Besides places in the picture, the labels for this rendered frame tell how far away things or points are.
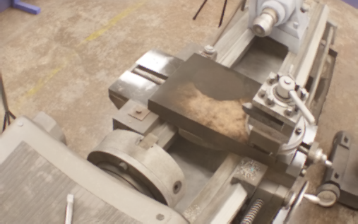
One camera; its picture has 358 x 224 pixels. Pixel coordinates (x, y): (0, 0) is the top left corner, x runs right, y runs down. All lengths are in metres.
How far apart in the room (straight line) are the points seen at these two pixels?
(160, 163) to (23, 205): 0.41
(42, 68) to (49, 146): 2.40
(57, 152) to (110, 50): 2.49
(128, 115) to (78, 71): 1.61
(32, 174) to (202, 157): 0.97
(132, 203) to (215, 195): 0.67
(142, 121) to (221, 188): 0.36
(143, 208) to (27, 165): 0.26
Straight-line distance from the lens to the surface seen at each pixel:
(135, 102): 1.58
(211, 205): 1.36
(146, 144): 1.00
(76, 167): 0.79
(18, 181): 0.79
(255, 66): 2.07
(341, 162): 2.57
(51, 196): 0.76
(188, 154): 1.63
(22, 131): 0.88
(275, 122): 1.28
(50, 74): 3.13
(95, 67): 3.12
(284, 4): 1.85
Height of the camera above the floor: 1.96
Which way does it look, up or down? 44 degrees down
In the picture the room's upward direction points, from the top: 6 degrees clockwise
